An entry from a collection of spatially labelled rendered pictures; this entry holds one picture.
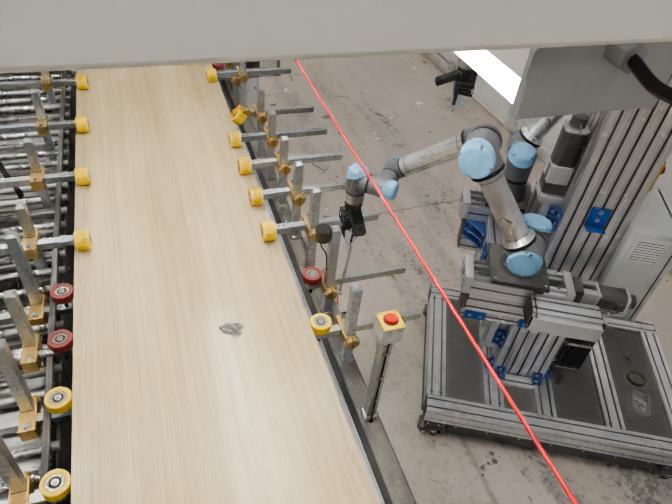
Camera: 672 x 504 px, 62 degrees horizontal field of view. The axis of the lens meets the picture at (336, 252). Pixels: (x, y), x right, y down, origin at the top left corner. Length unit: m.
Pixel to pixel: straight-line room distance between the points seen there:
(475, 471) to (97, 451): 1.76
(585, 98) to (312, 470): 1.49
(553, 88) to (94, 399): 1.74
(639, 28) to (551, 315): 2.12
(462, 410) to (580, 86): 2.45
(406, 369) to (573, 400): 0.84
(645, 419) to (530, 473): 0.62
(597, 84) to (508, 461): 2.67
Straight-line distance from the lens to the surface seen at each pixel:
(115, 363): 2.02
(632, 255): 2.45
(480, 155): 1.84
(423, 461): 2.87
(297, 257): 2.61
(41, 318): 2.32
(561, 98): 0.40
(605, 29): 0.18
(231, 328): 2.04
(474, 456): 2.95
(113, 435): 1.87
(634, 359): 3.42
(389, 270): 2.37
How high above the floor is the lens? 2.47
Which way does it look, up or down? 42 degrees down
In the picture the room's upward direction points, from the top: 7 degrees clockwise
